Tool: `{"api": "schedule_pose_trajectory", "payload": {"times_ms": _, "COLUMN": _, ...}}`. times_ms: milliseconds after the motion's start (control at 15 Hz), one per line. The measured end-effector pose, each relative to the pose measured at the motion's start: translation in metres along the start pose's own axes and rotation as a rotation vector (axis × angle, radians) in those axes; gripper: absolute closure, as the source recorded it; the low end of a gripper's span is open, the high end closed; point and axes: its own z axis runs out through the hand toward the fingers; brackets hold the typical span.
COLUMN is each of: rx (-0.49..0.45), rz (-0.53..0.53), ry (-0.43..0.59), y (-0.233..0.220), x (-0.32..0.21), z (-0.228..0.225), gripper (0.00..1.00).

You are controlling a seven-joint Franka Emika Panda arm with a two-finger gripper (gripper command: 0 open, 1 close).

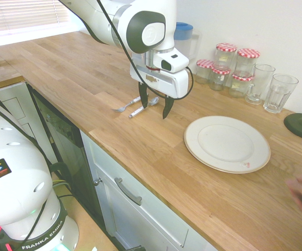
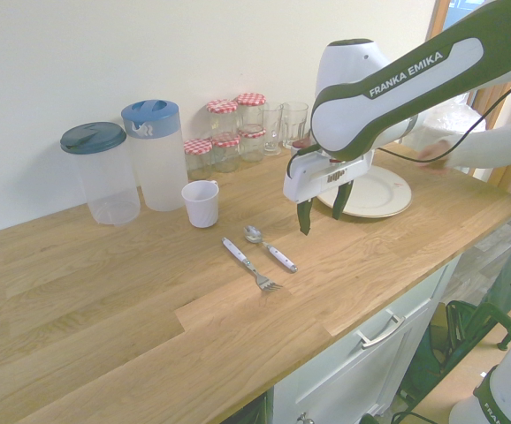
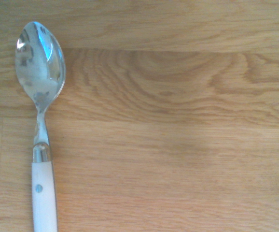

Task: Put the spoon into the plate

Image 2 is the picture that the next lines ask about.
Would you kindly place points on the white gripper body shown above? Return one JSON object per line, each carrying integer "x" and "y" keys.
{"x": 317, "y": 176}

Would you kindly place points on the white plastic bag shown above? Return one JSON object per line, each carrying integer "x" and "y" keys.
{"x": 452, "y": 115}

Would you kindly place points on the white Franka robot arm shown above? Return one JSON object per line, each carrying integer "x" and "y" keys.
{"x": 370, "y": 110}

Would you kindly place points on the clear pitcher dark teal lid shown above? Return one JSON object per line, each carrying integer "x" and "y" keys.
{"x": 105, "y": 176}

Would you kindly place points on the clear faceted drinking glass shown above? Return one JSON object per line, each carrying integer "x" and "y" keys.
{"x": 295, "y": 121}

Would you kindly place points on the silver cabinet knob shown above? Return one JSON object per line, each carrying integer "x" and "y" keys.
{"x": 303, "y": 418}

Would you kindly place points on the cream plate with gold rim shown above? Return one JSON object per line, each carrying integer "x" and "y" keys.
{"x": 383, "y": 194}

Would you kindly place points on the white ribbed cup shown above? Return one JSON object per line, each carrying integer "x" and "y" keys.
{"x": 200, "y": 205}

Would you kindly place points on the clear glass mug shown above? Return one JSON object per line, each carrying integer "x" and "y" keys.
{"x": 273, "y": 128}

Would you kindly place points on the person forearm white sleeve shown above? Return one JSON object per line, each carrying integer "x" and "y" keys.
{"x": 494, "y": 141}

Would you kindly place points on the person hand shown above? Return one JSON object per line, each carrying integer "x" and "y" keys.
{"x": 434, "y": 154}

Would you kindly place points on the glass jar red checkered lid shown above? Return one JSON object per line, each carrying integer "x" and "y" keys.
{"x": 222, "y": 115}
{"x": 252, "y": 143}
{"x": 251, "y": 108}
{"x": 198, "y": 154}
{"x": 226, "y": 152}

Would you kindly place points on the clear pitcher light blue lid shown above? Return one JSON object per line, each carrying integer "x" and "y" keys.
{"x": 158, "y": 163}

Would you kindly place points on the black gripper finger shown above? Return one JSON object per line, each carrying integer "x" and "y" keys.
{"x": 304, "y": 218}
{"x": 341, "y": 201}

